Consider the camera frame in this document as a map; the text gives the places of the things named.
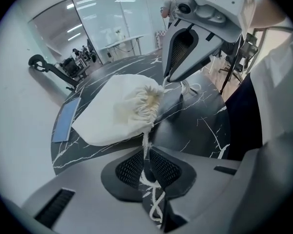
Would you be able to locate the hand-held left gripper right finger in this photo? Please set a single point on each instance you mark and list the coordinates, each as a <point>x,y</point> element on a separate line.
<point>205,179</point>

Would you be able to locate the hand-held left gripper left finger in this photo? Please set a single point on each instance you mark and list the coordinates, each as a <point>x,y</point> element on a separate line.
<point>88,184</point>

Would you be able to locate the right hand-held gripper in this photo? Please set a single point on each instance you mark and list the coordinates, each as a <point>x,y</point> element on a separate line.
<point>219,13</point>

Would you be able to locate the person's right forearm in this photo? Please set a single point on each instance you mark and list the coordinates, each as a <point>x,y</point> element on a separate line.
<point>266,6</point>

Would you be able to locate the checkered board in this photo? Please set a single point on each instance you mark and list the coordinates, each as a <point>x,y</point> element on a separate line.
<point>160,38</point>

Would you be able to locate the white desk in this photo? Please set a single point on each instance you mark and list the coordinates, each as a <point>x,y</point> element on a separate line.
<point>122,43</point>

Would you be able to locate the blue notebook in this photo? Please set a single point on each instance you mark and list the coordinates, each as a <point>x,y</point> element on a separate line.
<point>64,121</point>

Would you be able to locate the small potted plant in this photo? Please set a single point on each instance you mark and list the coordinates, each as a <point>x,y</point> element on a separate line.
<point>119,33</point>

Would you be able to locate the person's dark trousers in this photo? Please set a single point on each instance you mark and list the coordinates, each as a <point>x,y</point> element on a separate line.
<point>244,121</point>

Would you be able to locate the person in white shirt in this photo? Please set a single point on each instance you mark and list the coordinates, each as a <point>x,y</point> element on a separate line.
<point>283,82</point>

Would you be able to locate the black office chair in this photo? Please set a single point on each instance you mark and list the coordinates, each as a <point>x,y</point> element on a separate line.
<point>53,71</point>

